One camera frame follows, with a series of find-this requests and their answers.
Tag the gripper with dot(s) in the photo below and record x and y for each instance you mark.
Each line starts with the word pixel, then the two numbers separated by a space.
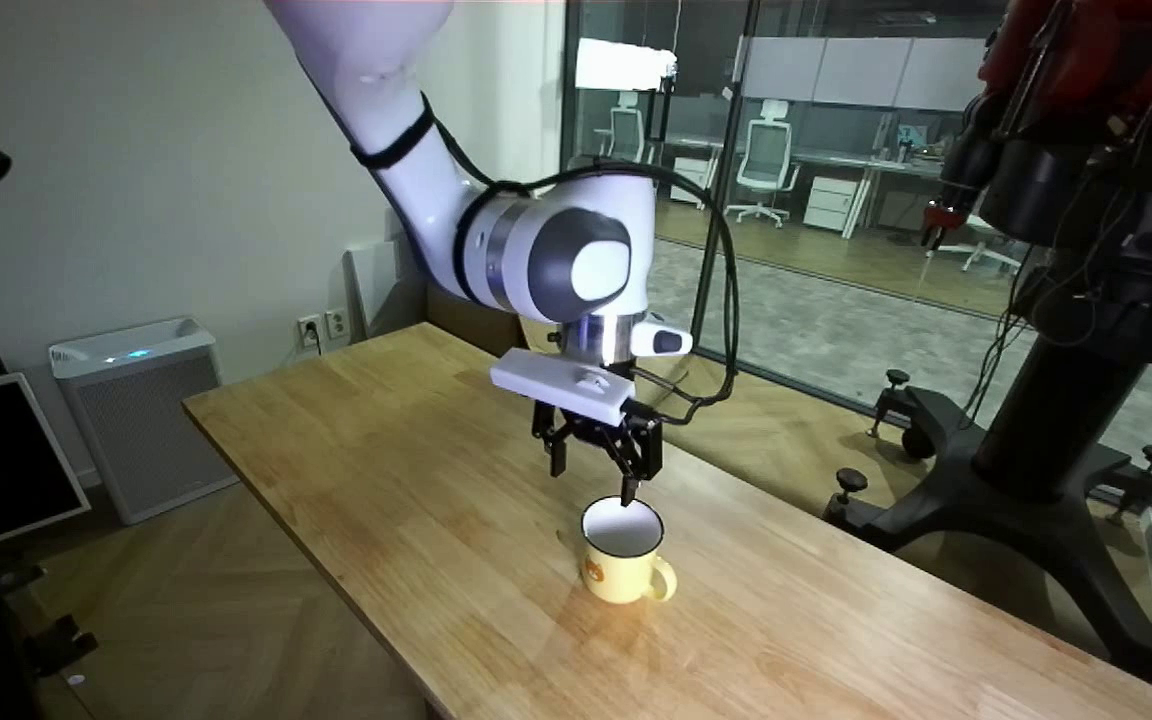
pixel 591 427

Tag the red and black robot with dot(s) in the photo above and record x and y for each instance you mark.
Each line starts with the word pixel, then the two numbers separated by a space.
pixel 1066 300

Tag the white board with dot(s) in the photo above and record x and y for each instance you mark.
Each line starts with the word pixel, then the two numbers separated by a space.
pixel 376 285

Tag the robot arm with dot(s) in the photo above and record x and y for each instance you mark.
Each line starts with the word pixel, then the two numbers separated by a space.
pixel 416 190

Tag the white drawer cabinet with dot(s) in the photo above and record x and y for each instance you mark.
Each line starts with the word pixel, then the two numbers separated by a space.
pixel 831 203
pixel 693 178

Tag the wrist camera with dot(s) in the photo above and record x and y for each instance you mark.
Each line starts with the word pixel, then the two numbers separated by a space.
pixel 556 383

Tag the white air purifier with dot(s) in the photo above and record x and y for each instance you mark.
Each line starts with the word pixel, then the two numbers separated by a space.
pixel 146 420

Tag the cardboard box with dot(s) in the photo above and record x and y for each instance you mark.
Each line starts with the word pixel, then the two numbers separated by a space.
pixel 466 320

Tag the white office chair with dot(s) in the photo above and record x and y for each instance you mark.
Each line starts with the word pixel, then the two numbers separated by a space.
pixel 626 130
pixel 981 245
pixel 766 160

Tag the wall socket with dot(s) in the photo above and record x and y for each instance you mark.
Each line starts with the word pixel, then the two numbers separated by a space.
pixel 309 331
pixel 336 323

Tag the white desk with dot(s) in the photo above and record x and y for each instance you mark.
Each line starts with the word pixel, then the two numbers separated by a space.
pixel 876 165

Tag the yellow mug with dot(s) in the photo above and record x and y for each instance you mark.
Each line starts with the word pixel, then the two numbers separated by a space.
pixel 624 570

